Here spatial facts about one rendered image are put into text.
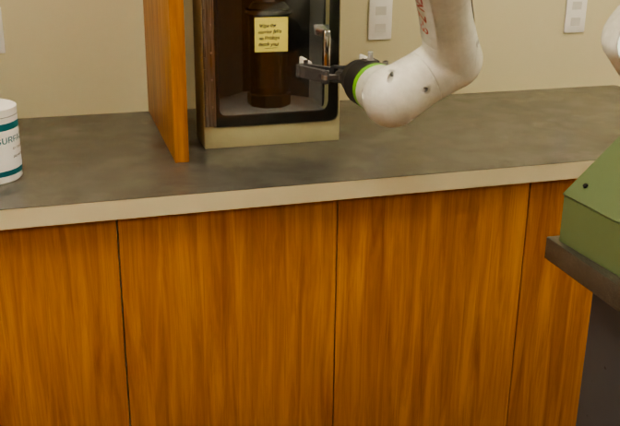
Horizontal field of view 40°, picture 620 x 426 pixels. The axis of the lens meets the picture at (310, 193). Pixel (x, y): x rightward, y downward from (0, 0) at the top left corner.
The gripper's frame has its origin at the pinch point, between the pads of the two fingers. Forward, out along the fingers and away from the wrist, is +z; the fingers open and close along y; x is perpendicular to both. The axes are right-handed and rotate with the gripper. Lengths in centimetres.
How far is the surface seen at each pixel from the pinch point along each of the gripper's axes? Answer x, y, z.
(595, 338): 36, -26, -66
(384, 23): 0, -33, 53
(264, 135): 18.1, 12.6, 10.6
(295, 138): 19.5, 5.1, 10.6
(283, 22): -7.6, 8.4, 9.4
